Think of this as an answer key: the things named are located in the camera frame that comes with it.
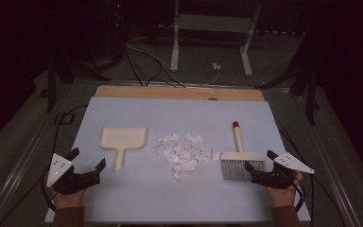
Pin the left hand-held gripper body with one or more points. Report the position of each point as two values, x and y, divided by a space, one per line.
71 183

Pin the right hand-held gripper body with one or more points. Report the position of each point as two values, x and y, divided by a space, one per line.
272 178

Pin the cream brush with red tip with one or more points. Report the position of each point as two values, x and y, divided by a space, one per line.
242 156

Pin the cream plastic dustpan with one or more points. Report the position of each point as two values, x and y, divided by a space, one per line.
123 138

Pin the pile of white paper scraps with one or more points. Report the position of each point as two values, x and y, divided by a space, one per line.
179 154

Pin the person's left hand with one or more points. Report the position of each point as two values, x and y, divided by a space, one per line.
71 198

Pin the person's right hand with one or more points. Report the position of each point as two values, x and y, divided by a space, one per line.
282 197

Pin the black floor stand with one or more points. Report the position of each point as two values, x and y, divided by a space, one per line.
311 101
51 90

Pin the pale blue board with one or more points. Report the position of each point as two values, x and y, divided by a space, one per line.
176 198

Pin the white plug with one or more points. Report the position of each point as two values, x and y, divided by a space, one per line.
216 66

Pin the dark power strip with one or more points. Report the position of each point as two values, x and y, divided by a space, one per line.
280 32

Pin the white metal stand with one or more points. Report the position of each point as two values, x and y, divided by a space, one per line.
214 23

